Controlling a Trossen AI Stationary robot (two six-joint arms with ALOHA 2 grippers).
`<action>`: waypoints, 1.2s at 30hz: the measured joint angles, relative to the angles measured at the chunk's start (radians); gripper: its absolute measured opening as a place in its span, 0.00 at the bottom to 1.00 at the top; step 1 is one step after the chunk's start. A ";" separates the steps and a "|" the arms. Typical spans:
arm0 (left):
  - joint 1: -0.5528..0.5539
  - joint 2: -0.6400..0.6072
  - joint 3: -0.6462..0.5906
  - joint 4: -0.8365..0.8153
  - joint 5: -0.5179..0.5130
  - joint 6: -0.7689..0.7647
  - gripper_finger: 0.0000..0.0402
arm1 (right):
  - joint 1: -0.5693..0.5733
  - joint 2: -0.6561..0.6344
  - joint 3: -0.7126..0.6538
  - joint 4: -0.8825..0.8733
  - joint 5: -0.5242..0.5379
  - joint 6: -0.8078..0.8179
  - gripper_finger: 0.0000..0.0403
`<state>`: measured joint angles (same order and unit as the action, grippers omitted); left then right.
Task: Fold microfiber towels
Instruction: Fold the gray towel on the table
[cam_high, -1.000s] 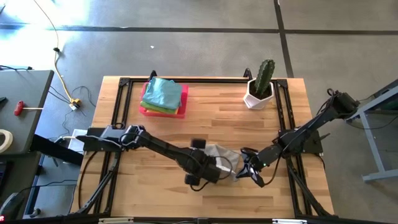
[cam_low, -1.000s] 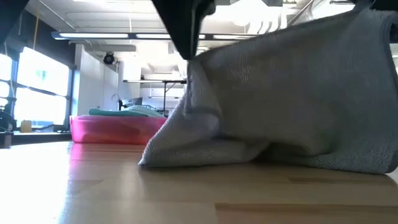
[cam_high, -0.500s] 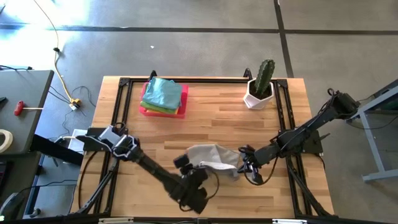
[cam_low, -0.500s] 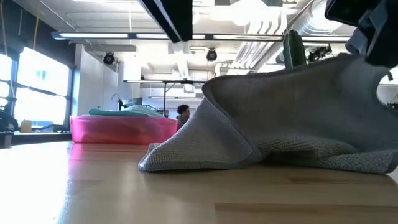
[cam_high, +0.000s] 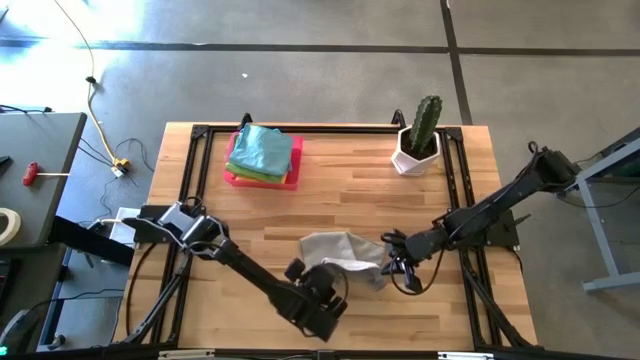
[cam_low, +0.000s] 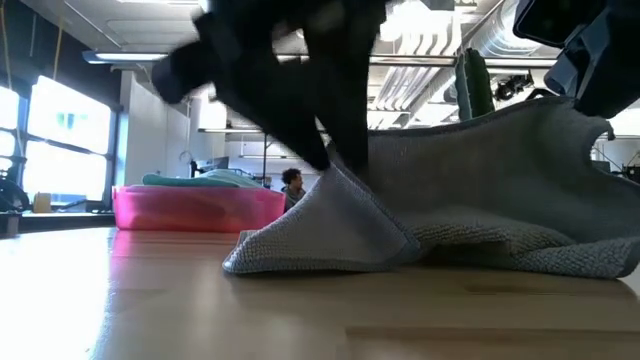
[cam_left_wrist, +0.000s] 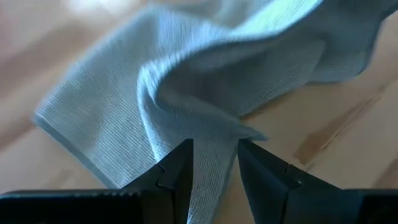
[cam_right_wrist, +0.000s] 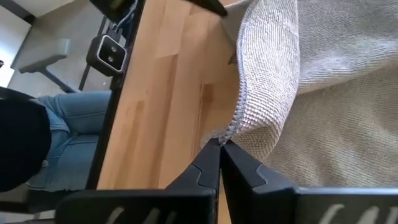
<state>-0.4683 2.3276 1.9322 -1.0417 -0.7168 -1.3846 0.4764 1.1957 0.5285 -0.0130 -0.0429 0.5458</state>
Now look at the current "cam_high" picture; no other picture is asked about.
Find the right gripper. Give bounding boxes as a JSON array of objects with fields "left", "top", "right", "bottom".
[{"left": 380, "top": 233, "right": 427, "bottom": 295}]

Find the grey microfiber towel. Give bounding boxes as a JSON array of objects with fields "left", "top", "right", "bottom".
[{"left": 297, "top": 230, "right": 390, "bottom": 292}]

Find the yellow microfiber towel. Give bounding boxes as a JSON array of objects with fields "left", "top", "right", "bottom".
[{"left": 248, "top": 171, "right": 292, "bottom": 186}]

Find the green woven microfiber towel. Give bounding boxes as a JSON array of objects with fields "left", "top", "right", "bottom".
[{"left": 225, "top": 161, "right": 284, "bottom": 185}]

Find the teal microfiber towel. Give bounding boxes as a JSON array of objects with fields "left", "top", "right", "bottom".
[{"left": 228, "top": 123, "right": 295, "bottom": 178}]

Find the white faceted planter pot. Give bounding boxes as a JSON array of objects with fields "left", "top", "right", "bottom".
[{"left": 390, "top": 125, "right": 443, "bottom": 177}]

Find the pink plastic bin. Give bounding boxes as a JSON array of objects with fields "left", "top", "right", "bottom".
[{"left": 222, "top": 130, "right": 305, "bottom": 192}]

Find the green cactus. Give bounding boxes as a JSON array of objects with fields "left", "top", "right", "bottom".
[{"left": 408, "top": 94, "right": 444, "bottom": 154}]

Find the grey metal desk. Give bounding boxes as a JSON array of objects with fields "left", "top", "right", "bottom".
[{"left": 551, "top": 126, "right": 640, "bottom": 294}]

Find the grey side table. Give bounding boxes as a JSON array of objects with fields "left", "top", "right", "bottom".
[{"left": 0, "top": 111, "right": 88, "bottom": 249}]

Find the masking tape roll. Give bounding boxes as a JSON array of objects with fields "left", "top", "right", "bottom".
[{"left": 0, "top": 206, "right": 23, "bottom": 247}]

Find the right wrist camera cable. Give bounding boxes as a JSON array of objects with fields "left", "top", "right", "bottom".
[{"left": 388, "top": 247, "right": 446, "bottom": 297}]

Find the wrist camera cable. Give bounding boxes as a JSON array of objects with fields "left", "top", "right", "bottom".
[
  {"left": 388, "top": 247, "right": 446, "bottom": 297},
  {"left": 327, "top": 268, "right": 351, "bottom": 303}
]

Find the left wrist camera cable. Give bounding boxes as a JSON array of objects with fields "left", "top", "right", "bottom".
[{"left": 327, "top": 268, "right": 351, "bottom": 303}]

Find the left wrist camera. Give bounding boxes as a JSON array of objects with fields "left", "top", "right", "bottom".
[{"left": 284, "top": 257, "right": 308, "bottom": 284}]

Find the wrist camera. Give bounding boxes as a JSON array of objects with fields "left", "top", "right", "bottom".
[
  {"left": 381, "top": 229, "right": 407, "bottom": 249},
  {"left": 284, "top": 257, "right": 308, "bottom": 284}
]

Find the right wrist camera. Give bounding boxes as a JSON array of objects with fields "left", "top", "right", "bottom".
[{"left": 381, "top": 229, "right": 407, "bottom": 249}]

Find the black table frame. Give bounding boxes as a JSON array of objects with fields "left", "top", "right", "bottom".
[{"left": 119, "top": 110, "right": 540, "bottom": 351}]

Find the red handled tool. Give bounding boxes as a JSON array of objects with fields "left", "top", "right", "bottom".
[{"left": 21, "top": 160, "right": 71, "bottom": 188}]

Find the yellow extension cable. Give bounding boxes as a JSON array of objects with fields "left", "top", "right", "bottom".
[{"left": 53, "top": 0, "right": 131, "bottom": 178}]

